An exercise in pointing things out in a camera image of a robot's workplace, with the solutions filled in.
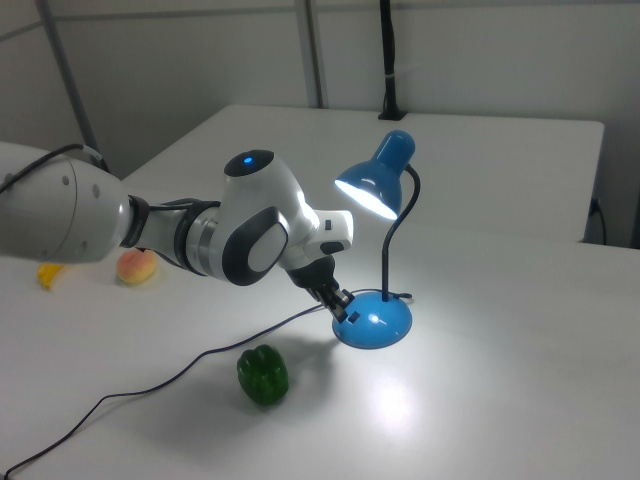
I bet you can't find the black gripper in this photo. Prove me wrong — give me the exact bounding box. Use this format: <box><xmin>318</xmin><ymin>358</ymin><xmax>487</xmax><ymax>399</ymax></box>
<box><xmin>286</xmin><ymin>253</ymin><xmax>359</xmax><ymax>323</ymax></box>

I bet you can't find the blue desk lamp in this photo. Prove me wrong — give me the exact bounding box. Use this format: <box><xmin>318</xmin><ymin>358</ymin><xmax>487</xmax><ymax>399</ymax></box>
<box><xmin>331</xmin><ymin>129</ymin><xmax>422</xmax><ymax>351</ymax></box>

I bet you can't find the green bell pepper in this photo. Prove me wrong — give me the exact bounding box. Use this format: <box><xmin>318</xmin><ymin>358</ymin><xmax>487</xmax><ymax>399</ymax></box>
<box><xmin>235</xmin><ymin>344</ymin><xmax>291</xmax><ymax>408</ymax></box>

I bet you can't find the peach fruit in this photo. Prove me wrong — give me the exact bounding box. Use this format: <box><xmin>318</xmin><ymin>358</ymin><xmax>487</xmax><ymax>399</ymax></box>
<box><xmin>115</xmin><ymin>248</ymin><xmax>160</xmax><ymax>287</ymax></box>

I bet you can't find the black clamped pole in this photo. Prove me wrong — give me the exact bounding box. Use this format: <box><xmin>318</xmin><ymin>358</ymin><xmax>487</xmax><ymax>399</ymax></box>
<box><xmin>376</xmin><ymin>0</ymin><xmax>408</xmax><ymax>122</ymax></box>

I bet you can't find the yellow banana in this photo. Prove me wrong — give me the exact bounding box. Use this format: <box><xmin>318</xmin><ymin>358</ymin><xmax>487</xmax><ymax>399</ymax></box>
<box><xmin>37</xmin><ymin>261</ymin><xmax>70</xmax><ymax>292</ymax></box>

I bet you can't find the black lamp power cable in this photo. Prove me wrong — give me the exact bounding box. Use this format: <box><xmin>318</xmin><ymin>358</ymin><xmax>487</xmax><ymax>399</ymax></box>
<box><xmin>0</xmin><ymin>288</ymin><xmax>414</xmax><ymax>477</ymax></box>

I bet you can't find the grey metal partition post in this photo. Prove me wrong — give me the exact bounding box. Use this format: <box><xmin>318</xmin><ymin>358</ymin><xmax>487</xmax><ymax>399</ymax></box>
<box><xmin>303</xmin><ymin>0</ymin><xmax>332</xmax><ymax>109</ymax></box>
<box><xmin>36</xmin><ymin>0</ymin><xmax>112</xmax><ymax>174</ymax></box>

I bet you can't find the black wall socket cable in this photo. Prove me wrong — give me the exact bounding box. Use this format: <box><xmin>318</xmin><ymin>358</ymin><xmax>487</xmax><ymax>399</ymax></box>
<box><xmin>589</xmin><ymin>197</ymin><xmax>609</xmax><ymax>247</ymax></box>

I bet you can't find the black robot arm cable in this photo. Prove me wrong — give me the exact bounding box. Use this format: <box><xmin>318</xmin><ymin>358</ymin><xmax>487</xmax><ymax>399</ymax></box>
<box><xmin>0</xmin><ymin>143</ymin><xmax>110</xmax><ymax>197</ymax></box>

